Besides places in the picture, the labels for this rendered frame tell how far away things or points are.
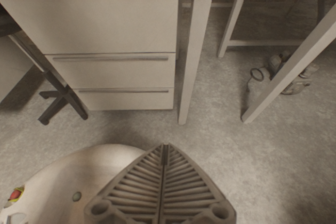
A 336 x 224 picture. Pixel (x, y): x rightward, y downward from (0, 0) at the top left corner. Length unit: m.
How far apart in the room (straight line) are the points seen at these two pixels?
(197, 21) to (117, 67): 0.34
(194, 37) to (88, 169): 0.59
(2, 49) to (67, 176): 1.02
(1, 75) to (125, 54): 0.95
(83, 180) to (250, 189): 0.82
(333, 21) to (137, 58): 0.65
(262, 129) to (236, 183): 0.43
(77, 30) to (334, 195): 1.41
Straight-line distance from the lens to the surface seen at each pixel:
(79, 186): 0.64
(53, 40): 0.65
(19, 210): 0.65
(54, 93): 1.34
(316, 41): 0.75
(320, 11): 1.47
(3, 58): 1.40
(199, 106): 1.09
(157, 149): 0.17
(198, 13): 0.50
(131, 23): 0.52
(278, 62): 1.54
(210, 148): 0.94
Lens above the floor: 0.85
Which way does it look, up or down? 56 degrees down
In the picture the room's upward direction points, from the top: straight up
